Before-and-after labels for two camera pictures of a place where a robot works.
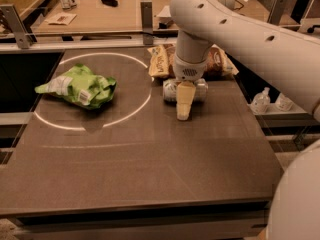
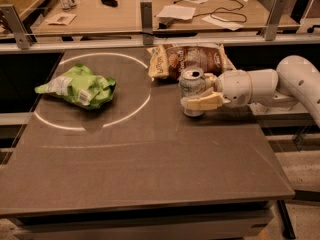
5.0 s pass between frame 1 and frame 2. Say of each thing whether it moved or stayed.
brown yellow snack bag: stayed
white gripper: moved
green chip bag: stayed
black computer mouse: stayed
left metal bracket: stayed
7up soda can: moved
